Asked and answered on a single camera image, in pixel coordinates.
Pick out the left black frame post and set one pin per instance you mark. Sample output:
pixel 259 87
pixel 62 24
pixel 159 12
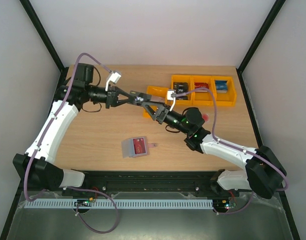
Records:
pixel 31 13

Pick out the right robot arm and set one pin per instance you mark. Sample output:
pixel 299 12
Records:
pixel 260 169

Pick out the black VIP card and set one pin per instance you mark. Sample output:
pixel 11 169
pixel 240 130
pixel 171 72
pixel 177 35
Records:
pixel 139 97

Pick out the yellow bin with beige cards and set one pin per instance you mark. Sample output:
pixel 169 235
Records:
pixel 158 91

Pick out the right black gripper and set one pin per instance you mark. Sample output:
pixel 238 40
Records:
pixel 162 113

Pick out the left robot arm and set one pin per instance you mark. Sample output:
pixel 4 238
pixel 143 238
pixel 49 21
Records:
pixel 37 165

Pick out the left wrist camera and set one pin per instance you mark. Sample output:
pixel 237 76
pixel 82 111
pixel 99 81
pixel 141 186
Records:
pixel 112 78

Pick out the red VIP card in holder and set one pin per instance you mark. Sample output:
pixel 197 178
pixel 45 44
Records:
pixel 139 146

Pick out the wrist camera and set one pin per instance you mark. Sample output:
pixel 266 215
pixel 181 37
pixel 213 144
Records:
pixel 171 96
pixel 112 78

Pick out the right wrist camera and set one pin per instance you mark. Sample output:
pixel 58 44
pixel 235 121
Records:
pixel 171 96

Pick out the yellow bin with blue cards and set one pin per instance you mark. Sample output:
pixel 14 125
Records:
pixel 226 99

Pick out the yellow bin with red cards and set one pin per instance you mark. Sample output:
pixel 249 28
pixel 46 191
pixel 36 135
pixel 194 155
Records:
pixel 204 98

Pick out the yellow bin with black cards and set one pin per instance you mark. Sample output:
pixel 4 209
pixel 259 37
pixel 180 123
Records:
pixel 182 78

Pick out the white slotted cable duct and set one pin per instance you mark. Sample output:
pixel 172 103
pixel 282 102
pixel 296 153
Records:
pixel 123 204

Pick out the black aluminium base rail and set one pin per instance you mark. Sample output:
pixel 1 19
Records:
pixel 198 183

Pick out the blue card stack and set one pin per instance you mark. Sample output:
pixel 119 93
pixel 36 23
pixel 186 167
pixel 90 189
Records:
pixel 221 86

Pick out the white card with red circles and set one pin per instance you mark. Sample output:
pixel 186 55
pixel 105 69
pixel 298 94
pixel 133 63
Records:
pixel 205 117

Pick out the right black frame post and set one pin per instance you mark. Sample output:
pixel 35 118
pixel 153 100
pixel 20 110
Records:
pixel 274 11

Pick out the black frame post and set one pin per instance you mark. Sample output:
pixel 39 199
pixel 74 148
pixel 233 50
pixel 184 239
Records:
pixel 274 11
pixel 31 13

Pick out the red card stack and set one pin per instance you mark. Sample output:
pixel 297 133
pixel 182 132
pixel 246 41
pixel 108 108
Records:
pixel 200 87

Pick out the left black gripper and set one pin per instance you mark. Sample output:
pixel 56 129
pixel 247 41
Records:
pixel 112 97

